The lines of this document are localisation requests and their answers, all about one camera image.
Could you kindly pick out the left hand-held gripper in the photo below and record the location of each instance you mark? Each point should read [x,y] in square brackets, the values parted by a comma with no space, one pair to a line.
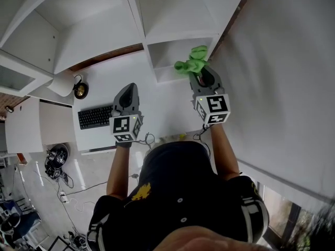
[125,127]

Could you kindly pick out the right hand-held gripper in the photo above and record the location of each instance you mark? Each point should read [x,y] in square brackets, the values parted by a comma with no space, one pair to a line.
[214,108]

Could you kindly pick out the green cloth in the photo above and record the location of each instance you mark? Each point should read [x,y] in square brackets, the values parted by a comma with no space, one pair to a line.
[193,63]

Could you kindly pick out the white shelf unit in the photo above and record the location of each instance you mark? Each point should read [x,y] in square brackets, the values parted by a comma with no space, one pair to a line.
[91,35]

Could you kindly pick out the person's left forearm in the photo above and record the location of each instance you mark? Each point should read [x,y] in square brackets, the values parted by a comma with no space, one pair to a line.
[119,171]

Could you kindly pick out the person's right forearm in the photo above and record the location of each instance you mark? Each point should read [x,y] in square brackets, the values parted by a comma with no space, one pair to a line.
[225,153]

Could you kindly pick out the white desk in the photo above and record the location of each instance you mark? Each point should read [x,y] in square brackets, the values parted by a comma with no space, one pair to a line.
[162,106]

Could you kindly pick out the person's left hand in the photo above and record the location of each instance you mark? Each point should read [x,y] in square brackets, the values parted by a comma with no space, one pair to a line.
[124,144]

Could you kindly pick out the black keyboard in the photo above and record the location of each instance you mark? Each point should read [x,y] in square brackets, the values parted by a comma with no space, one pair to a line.
[94,116]

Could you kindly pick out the person's yellow white shoe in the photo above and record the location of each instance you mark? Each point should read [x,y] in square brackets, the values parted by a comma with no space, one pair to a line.
[182,137]

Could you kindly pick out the white shade table lamp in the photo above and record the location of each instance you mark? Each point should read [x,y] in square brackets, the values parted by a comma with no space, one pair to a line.
[60,86]

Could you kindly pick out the white cabinet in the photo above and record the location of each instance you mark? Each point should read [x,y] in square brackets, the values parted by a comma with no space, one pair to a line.
[23,127]

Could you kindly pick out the person's black shirt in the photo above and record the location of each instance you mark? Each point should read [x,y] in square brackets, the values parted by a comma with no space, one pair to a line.
[180,192]

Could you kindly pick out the white power strip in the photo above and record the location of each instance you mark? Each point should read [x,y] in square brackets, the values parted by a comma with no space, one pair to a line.
[64,197]

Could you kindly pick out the small black object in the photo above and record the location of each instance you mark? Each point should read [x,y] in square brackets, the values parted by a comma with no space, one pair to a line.
[9,109]

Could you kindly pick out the reddish brown box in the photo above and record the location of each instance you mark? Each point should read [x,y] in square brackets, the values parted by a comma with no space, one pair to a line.
[22,159]

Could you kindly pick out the window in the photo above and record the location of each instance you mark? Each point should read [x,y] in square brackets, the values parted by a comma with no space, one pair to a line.
[282,213]

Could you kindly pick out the person's face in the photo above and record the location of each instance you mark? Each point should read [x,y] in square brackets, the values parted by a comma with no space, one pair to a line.
[209,240]

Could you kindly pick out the black frame stand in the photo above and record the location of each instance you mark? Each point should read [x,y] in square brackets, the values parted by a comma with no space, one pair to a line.
[58,244]

